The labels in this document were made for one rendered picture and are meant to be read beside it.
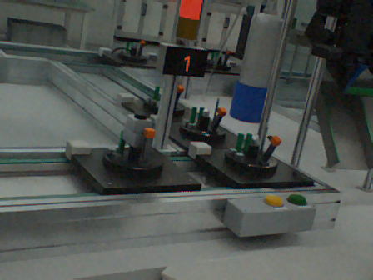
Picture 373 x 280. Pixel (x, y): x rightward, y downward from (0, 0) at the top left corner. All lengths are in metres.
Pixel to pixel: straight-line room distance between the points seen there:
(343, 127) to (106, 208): 0.80
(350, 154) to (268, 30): 0.89
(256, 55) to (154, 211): 1.32
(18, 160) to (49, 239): 0.28
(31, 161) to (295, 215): 0.61
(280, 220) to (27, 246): 0.54
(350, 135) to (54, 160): 0.82
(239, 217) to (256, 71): 1.24
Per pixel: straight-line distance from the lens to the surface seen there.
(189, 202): 1.25
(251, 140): 1.56
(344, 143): 1.67
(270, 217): 1.30
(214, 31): 10.98
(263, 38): 2.41
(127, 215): 1.19
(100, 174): 1.27
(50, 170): 1.39
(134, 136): 1.30
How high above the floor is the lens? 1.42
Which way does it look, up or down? 16 degrees down
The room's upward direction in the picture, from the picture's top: 11 degrees clockwise
